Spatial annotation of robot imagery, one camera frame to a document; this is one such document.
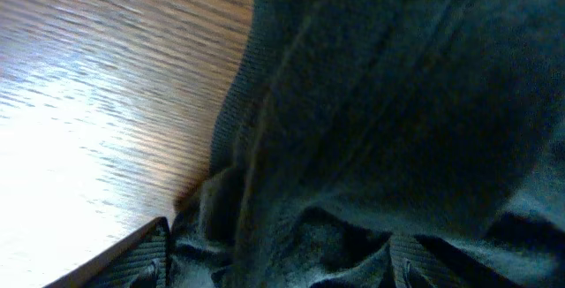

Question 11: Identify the dark green polo shirt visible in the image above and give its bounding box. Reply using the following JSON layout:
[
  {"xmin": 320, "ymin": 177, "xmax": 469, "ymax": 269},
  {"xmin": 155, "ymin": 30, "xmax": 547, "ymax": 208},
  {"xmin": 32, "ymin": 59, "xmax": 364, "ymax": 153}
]
[{"xmin": 169, "ymin": 0, "xmax": 564, "ymax": 287}]

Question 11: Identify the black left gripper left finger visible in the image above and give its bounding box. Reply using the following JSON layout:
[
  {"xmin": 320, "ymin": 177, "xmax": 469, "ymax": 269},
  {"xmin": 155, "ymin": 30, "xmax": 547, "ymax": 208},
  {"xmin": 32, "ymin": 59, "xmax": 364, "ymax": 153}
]
[{"xmin": 46, "ymin": 216, "xmax": 170, "ymax": 288}]

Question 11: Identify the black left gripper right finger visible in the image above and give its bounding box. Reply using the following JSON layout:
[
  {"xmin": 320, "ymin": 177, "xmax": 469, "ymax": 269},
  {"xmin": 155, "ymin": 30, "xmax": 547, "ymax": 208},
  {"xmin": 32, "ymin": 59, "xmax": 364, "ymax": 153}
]
[{"xmin": 388, "ymin": 235, "xmax": 519, "ymax": 288}]

